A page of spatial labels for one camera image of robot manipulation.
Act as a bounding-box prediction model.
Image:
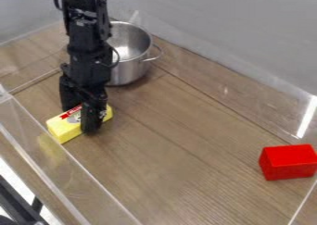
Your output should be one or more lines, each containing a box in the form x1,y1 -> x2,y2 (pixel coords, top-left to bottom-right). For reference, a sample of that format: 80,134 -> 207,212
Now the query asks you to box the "yellow butter block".
45,104 -> 114,144

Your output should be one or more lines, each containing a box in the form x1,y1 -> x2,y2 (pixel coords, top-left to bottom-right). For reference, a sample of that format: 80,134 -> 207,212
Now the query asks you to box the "black cable loop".
101,46 -> 122,69

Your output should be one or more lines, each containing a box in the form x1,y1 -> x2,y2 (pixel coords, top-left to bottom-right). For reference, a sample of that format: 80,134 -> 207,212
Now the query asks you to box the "silver steel pot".
109,21 -> 162,86

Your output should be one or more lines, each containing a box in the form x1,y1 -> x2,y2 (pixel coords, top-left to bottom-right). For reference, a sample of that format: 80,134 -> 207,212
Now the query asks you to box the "black table frame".
0,175 -> 50,225

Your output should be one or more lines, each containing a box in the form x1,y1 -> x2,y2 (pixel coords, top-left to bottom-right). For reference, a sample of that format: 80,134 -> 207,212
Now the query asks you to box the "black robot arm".
54,0 -> 116,134

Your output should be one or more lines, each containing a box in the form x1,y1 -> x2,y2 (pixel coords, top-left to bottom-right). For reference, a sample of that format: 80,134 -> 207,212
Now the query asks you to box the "red block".
259,144 -> 317,181

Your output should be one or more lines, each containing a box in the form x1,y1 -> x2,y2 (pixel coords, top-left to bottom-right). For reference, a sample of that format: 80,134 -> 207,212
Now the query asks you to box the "clear acrylic enclosure wall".
0,0 -> 317,225

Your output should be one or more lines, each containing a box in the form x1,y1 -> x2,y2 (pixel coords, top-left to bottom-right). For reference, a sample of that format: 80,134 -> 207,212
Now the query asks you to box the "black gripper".
59,47 -> 113,134

